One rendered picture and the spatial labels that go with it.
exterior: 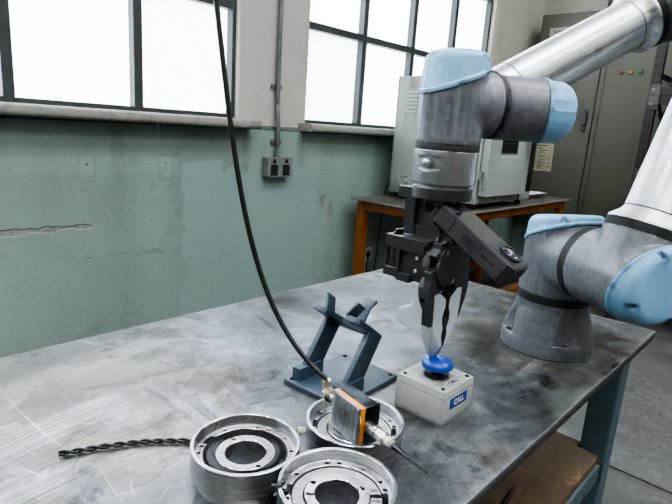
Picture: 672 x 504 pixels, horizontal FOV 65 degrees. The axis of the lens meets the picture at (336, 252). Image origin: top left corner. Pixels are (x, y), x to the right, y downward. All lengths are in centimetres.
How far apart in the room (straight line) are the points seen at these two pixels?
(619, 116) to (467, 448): 375
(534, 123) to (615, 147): 359
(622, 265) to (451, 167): 30
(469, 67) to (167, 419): 52
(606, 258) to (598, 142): 349
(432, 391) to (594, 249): 33
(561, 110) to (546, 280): 32
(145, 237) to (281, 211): 71
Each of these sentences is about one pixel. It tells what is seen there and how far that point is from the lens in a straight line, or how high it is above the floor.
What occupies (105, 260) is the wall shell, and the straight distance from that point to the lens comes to 218.
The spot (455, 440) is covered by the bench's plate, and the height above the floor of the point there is 80.
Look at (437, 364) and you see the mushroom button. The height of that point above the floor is 87.
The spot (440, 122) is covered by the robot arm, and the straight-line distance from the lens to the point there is 61.
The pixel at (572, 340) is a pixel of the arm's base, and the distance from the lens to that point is 94.
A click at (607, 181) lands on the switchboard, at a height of 89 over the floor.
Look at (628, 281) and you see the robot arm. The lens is 79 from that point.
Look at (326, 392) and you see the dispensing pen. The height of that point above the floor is 86.
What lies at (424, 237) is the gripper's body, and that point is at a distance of 65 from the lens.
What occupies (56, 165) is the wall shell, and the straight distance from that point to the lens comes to 206.
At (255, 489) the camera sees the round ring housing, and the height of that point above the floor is 83.
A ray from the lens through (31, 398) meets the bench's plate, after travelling 76.
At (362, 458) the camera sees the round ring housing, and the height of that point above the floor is 84.
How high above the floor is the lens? 114
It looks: 13 degrees down
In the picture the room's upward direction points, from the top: 4 degrees clockwise
